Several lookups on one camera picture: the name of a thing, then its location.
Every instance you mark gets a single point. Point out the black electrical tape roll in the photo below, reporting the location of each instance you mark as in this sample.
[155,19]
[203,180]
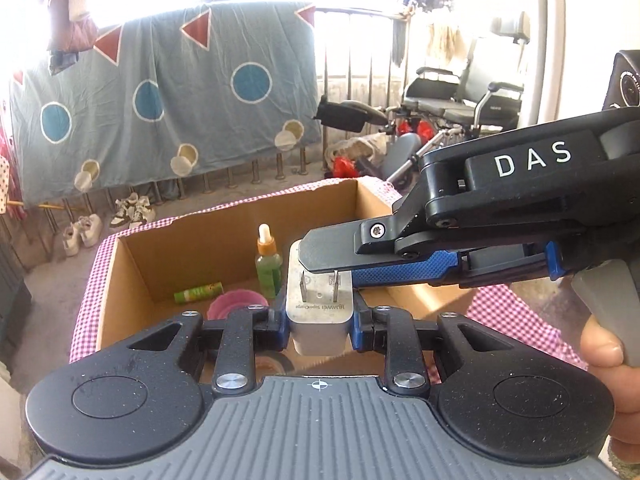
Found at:
[275,360]

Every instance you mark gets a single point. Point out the blue printed blanket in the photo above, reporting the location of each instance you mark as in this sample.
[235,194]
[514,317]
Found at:
[175,110]

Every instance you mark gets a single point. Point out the black seat cushion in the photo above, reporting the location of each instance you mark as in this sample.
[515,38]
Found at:
[350,115]

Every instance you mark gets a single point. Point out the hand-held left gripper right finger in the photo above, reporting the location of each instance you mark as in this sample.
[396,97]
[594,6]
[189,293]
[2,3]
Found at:
[356,335]

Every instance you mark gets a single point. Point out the pink plastic lid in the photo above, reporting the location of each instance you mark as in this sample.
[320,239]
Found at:
[235,305]

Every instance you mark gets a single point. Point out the black wheelchair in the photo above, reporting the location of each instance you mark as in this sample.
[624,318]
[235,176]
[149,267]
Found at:
[480,80]

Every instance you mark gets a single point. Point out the person's right hand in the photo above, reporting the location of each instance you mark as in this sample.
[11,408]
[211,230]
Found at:
[617,390]

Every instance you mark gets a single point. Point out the green lip balm tube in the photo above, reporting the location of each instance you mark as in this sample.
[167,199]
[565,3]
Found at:
[200,291]

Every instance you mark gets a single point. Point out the white platform shoe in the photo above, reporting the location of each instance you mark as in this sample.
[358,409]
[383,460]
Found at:
[71,240]
[91,227]

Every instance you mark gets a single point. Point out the metal railing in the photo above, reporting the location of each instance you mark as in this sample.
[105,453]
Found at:
[370,50]

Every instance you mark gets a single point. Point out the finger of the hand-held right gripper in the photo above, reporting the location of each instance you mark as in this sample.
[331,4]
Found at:
[335,247]
[400,272]

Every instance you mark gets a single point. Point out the brown cardboard box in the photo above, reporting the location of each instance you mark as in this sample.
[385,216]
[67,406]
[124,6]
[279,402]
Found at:
[200,255]

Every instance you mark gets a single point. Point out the yellow stick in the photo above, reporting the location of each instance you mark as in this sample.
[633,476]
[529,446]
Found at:
[55,206]

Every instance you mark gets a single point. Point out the white and dark sneaker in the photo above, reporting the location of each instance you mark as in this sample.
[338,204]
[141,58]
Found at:
[142,207]
[120,215]

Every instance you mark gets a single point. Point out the green dropper bottle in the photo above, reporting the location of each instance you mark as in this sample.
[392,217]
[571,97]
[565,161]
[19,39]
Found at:
[267,270]

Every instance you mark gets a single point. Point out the beige hanging cloth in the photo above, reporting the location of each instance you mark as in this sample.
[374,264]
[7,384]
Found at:
[445,40]

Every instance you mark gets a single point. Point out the white charger adapter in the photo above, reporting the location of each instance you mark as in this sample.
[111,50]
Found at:
[320,320]

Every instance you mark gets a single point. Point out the dark checkered hanging garment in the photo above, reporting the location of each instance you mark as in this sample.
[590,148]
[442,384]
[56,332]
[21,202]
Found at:
[425,0]

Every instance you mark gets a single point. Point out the purple checkered tablecloth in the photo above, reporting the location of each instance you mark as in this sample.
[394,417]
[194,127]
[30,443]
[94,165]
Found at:
[500,310]

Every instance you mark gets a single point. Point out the red plastic bag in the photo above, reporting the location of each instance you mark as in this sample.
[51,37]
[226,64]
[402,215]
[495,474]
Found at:
[415,129]

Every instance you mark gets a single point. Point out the dark cabinet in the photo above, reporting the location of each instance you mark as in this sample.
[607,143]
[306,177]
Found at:
[12,300]

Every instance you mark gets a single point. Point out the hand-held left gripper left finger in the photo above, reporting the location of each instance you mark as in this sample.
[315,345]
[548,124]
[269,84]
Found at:
[282,330]

